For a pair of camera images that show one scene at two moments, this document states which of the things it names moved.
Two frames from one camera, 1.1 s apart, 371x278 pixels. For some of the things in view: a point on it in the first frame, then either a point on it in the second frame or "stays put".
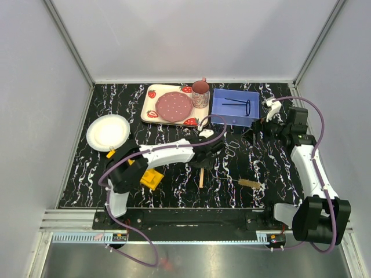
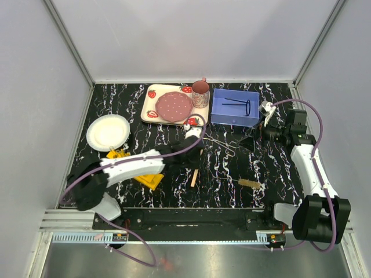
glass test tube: x=112 y=149 stays put
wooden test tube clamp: x=201 y=178 to x=194 y=178
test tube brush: x=244 y=182 stays put
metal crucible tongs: x=229 y=151 stays put
